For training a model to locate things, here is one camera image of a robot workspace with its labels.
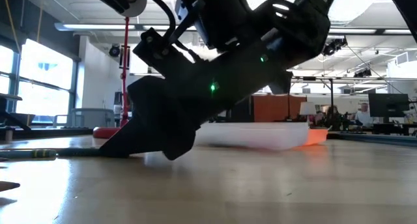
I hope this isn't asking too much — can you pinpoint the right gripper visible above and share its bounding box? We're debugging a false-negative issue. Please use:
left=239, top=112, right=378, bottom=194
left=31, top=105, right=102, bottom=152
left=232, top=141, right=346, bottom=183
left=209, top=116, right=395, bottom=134
left=99, top=48, right=258, bottom=161

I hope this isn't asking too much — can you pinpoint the dark green pencil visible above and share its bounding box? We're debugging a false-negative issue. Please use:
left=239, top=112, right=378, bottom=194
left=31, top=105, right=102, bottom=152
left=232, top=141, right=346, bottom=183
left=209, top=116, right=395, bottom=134
left=0, top=148, right=102, bottom=159

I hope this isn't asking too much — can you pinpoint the clear supply box orange lid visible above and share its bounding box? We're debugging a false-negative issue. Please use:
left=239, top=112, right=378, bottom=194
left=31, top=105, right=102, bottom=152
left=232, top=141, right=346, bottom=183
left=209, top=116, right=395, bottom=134
left=194, top=121, right=328, bottom=152

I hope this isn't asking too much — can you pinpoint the red desk lamp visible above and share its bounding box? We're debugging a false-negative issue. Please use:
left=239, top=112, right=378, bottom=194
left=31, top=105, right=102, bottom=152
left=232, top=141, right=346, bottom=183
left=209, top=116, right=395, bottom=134
left=93, top=0, right=148, bottom=139

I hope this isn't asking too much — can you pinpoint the black computer monitor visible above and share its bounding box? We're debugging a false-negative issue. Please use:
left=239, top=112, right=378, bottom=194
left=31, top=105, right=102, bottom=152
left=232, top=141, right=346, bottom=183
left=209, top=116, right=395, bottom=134
left=113, top=91, right=130, bottom=113
left=367, top=92, right=410, bottom=118

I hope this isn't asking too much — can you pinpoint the large window pane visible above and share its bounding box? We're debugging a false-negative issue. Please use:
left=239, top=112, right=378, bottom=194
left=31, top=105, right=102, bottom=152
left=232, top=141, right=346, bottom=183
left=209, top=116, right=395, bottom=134
left=18, top=38, right=74, bottom=124

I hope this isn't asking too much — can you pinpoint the long ceiling light strip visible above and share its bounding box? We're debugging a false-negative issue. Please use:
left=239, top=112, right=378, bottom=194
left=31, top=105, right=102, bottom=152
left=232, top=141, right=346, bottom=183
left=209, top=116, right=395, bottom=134
left=54, top=21, right=413, bottom=36

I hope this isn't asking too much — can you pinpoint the narrow window pane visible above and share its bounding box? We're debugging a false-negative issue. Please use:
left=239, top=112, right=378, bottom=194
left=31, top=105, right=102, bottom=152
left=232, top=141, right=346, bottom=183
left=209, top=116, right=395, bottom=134
left=0, top=44, right=16, bottom=113

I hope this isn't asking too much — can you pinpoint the white lampshade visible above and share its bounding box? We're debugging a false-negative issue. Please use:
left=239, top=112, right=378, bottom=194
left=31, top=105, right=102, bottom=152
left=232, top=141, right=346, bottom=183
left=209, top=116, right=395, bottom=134
left=298, top=102, right=317, bottom=116

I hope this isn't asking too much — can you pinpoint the person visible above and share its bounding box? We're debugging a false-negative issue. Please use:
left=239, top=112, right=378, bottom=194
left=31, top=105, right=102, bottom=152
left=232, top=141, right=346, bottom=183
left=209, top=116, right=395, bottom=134
left=325, top=105, right=343, bottom=130
left=354, top=102, right=374, bottom=127

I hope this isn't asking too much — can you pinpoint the black ceiling spotlight cluster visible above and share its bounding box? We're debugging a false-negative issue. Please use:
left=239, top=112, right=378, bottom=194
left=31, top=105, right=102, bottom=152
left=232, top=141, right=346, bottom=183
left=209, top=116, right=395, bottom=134
left=353, top=68, right=373, bottom=78
left=322, top=36, right=348, bottom=57

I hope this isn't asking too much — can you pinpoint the white ceiling vent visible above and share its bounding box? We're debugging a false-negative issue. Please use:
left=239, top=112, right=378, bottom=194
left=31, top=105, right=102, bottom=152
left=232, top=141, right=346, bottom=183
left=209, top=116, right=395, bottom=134
left=395, top=49, right=417, bottom=67

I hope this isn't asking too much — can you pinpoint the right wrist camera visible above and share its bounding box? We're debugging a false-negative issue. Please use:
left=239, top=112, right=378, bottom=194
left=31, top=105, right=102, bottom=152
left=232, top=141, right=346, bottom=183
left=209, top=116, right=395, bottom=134
left=132, top=27, right=196, bottom=77

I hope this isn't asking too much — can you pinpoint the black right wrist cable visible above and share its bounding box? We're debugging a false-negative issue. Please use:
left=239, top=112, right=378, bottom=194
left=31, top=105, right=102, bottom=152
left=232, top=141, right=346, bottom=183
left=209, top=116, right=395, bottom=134
left=139, top=0, right=177, bottom=33

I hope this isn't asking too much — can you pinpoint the black metal rig frame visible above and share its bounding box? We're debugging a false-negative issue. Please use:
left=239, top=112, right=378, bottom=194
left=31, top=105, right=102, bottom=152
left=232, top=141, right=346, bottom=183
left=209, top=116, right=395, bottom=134
left=291, top=76, right=392, bottom=120

